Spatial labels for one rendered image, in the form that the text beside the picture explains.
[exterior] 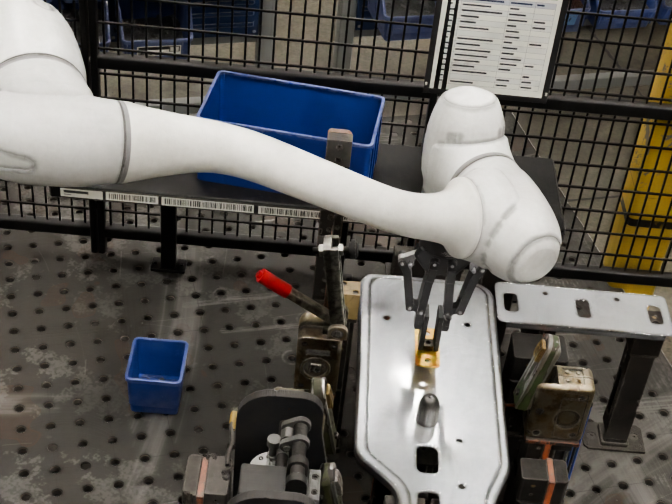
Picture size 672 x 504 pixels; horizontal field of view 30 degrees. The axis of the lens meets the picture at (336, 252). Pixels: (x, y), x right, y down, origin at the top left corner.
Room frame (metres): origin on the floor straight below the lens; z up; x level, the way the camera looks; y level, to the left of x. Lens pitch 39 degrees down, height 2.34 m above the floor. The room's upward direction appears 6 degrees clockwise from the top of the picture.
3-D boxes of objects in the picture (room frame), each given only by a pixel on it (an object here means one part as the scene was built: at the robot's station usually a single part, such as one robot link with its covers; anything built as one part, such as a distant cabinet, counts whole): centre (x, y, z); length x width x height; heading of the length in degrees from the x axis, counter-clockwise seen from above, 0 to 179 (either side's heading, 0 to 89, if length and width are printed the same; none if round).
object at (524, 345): (1.49, -0.34, 0.84); 0.11 x 0.10 x 0.28; 92
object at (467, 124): (1.40, -0.16, 1.41); 0.13 x 0.11 x 0.16; 23
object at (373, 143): (1.84, 0.10, 1.10); 0.30 x 0.17 x 0.13; 84
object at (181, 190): (1.84, 0.06, 1.02); 0.90 x 0.22 x 0.03; 92
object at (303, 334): (1.41, 0.01, 0.88); 0.07 x 0.06 x 0.35; 92
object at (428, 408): (1.29, -0.16, 1.02); 0.03 x 0.03 x 0.07
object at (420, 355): (1.41, -0.15, 1.03); 0.08 x 0.04 x 0.01; 2
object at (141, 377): (1.56, 0.29, 0.74); 0.11 x 0.10 x 0.09; 2
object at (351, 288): (1.49, -0.03, 0.88); 0.04 x 0.04 x 0.36; 2
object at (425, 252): (1.41, -0.15, 1.22); 0.08 x 0.07 x 0.09; 92
